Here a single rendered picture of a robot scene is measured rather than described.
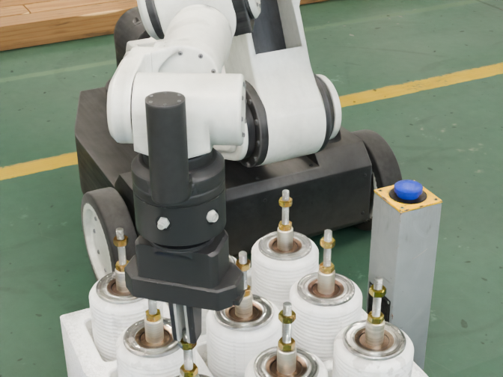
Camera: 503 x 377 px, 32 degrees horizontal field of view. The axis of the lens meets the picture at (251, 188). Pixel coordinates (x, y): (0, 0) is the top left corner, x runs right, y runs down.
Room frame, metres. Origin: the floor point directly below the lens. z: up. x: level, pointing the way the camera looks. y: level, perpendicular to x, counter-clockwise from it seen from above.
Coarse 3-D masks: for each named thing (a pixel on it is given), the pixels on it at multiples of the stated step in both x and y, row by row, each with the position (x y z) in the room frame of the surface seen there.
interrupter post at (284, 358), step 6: (294, 348) 0.78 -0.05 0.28; (282, 354) 0.77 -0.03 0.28; (288, 354) 0.77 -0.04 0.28; (294, 354) 0.78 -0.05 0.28; (282, 360) 0.77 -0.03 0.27; (288, 360) 0.77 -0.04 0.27; (294, 360) 0.78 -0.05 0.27; (282, 366) 0.77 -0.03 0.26; (288, 366) 0.77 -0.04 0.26; (294, 366) 0.78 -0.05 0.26; (282, 372) 0.77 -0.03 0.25; (288, 372) 0.77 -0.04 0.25
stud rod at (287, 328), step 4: (284, 304) 0.78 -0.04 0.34; (288, 304) 0.78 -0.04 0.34; (284, 308) 0.78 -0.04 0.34; (288, 308) 0.78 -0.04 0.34; (284, 312) 0.78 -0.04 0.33; (288, 312) 0.78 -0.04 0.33; (284, 324) 0.78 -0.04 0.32; (288, 324) 0.78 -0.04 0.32; (284, 328) 0.78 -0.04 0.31; (288, 328) 0.78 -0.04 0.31; (284, 332) 0.78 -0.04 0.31; (288, 332) 0.78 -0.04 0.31; (284, 336) 0.78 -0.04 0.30; (288, 336) 0.78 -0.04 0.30; (284, 340) 0.78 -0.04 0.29; (288, 340) 0.78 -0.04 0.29
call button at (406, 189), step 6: (402, 180) 1.10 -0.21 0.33; (408, 180) 1.10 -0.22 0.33; (396, 186) 1.08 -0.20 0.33; (402, 186) 1.08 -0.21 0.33; (408, 186) 1.08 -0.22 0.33; (414, 186) 1.08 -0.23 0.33; (420, 186) 1.08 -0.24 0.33; (396, 192) 1.07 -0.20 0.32; (402, 192) 1.06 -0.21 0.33; (408, 192) 1.06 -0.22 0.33; (414, 192) 1.06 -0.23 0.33; (420, 192) 1.07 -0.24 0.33; (402, 198) 1.07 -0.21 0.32; (408, 198) 1.07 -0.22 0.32; (414, 198) 1.07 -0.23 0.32
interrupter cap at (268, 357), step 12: (276, 348) 0.82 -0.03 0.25; (300, 348) 0.82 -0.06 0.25; (264, 360) 0.80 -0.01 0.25; (276, 360) 0.80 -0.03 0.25; (300, 360) 0.80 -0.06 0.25; (312, 360) 0.80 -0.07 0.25; (264, 372) 0.77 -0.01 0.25; (276, 372) 0.78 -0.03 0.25; (300, 372) 0.78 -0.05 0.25; (312, 372) 0.77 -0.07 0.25
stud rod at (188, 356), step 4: (184, 328) 0.74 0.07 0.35; (184, 332) 0.73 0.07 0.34; (184, 336) 0.73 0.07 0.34; (184, 340) 0.73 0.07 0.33; (184, 352) 0.73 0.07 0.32; (188, 352) 0.73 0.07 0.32; (184, 356) 0.73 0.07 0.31; (188, 356) 0.73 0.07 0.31; (192, 356) 0.73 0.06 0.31; (184, 360) 0.73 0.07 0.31; (188, 360) 0.73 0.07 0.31; (192, 360) 0.73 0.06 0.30; (184, 364) 0.73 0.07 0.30; (188, 364) 0.73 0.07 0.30; (192, 364) 0.73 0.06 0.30; (188, 368) 0.73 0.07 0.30; (192, 368) 0.73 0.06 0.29
